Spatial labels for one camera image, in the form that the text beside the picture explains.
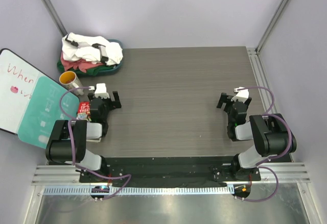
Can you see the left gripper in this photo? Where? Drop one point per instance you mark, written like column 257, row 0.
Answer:
column 113, row 104

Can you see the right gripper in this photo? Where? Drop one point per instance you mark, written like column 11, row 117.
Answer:
column 225, row 98

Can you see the white t shirt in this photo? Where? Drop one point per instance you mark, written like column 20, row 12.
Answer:
column 91, row 49

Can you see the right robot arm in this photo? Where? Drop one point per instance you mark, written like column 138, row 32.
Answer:
column 270, row 135

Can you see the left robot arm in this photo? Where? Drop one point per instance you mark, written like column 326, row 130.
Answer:
column 67, row 142

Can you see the red book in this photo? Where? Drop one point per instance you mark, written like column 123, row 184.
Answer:
column 83, row 112

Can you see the green t shirt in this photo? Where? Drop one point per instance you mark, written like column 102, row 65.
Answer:
column 90, row 72

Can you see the pink t shirt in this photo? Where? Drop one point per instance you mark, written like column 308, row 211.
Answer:
column 80, row 64

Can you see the yellow inside mug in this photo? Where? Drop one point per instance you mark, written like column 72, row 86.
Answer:
column 69, row 80

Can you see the teal laundry basket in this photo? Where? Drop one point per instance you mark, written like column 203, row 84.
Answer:
column 116, row 41

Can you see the teal mat sheet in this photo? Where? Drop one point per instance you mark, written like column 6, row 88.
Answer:
column 44, row 110

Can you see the whiteboard with red writing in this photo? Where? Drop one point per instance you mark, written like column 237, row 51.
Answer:
column 18, row 80

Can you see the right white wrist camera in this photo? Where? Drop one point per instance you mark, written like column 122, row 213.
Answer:
column 241, row 95

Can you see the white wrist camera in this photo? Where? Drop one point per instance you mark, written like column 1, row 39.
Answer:
column 101, row 91
column 241, row 95

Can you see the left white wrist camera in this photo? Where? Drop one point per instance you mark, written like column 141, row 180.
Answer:
column 101, row 91

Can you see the white slotted cable duct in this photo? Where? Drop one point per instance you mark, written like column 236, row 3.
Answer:
column 99, row 190

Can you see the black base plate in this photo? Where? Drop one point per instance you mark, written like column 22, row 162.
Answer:
column 179, row 171

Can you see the left corner aluminium post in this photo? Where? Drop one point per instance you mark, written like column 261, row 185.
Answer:
column 55, row 17

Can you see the corner aluminium post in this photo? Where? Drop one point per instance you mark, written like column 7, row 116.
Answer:
column 55, row 17
column 272, row 24

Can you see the right corner aluminium post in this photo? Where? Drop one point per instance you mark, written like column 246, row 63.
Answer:
column 272, row 24

